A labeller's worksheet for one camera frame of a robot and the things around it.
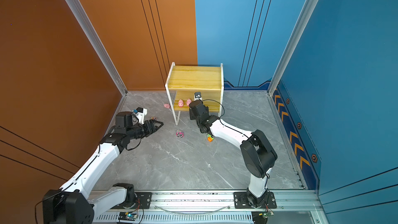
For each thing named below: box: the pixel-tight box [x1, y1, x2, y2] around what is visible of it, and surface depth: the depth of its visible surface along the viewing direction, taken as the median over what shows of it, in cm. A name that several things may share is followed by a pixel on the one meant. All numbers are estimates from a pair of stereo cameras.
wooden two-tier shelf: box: [164, 62, 225, 126], surface depth 82 cm
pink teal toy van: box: [175, 130, 185, 138], surface depth 96 cm
